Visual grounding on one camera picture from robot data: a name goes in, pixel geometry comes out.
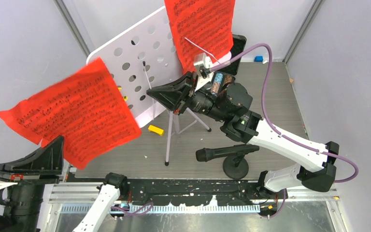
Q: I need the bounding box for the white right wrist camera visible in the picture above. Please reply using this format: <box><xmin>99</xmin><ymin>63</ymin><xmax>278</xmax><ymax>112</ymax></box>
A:
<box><xmin>193</xmin><ymin>53</ymin><xmax>214</xmax><ymax>90</ymax></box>

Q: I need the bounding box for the small blue block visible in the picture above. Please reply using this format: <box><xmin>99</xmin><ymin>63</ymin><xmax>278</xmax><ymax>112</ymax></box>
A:
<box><xmin>254</xmin><ymin>56</ymin><xmax>264</xmax><ymax>62</ymax></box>

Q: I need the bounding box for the red sheet music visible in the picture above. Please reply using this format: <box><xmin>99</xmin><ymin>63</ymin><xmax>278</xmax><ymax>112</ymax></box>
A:
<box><xmin>164</xmin><ymin>0</ymin><xmax>235</xmax><ymax>73</ymax></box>
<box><xmin>0</xmin><ymin>58</ymin><xmax>142</xmax><ymax>170</ymax></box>

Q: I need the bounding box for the black microphone plain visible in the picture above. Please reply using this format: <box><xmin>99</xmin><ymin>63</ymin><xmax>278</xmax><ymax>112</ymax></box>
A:
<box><xmin>196</xmin><ymin>145</ymin><xmax>260</xmax><ymax>162</ymax></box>

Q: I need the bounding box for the yellow grid toy brick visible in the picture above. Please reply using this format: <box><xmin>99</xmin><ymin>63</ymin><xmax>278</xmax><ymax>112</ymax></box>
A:
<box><xmin>117</xmin><ymin>86</ymin><xmax>128</xmax><ymax>102</ymax></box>

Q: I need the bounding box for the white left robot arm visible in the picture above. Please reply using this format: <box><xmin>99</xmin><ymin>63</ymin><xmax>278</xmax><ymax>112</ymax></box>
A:
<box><xmin>0</xmin><ymin>136</ymin><xmax>129</xmax><ymax>232</ymax></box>

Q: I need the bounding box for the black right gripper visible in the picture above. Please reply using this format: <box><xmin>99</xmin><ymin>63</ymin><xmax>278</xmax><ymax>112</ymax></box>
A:
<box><xmin>147</xmin><ymin>71</ymin><xmax>228</xmax><ymax>122</ymax></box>

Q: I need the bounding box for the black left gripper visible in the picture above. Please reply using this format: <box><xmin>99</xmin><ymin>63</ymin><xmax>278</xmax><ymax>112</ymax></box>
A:
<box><xmin>0</xmin><ymin>132</ymin><xmax>64</xmax><ymax>232</ymax></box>

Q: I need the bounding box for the small yellow block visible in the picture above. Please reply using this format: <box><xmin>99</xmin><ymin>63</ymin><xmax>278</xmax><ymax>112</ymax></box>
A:
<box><xmin>148</xmin><ymin>125</ymin><xmax>164</xmax><ymax>136</ymax></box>

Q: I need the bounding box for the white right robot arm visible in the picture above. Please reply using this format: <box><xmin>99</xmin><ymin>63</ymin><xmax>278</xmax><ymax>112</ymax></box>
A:
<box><xmin>146</xmin><ymin>72</ymin><xmax>339</xmax><ymax>199</ymax></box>

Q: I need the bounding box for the black poker chip case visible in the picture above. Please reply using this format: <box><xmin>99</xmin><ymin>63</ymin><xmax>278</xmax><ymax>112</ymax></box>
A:
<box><xmin>204</xmin><ymin>34</ymin><xmax>247</xmax><ymax>97</ymax></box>

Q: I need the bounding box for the lilac tripod music stand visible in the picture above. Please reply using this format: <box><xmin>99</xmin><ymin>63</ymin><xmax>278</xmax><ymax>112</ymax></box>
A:
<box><xmin>86</xmin><ymin>5</ymin><xmax>232</xmax><ymax>167</ymax></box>

